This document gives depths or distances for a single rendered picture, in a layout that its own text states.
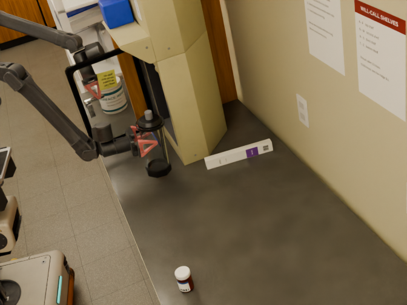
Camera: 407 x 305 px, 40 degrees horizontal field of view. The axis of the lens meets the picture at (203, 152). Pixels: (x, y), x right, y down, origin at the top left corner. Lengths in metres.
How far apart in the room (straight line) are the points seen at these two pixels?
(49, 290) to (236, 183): 1.26
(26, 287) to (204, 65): 1.51
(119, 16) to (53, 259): 1.48
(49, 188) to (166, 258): 2.43
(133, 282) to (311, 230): 1.56
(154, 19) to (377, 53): 0.83
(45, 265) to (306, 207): 1.62
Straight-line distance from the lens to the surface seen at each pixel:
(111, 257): 3.44
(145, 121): 2.09
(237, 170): 2.20
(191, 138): 2.25
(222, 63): 2.59
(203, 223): 2.00
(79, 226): 3.76
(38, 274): 3.11
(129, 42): 2.04
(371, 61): 1.57
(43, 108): 2.10
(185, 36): 2.09
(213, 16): 2.50
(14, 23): 2.50
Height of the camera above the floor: 2.22
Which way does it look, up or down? 33 degrees down
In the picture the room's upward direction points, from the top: 14 degrees counter-clockwise
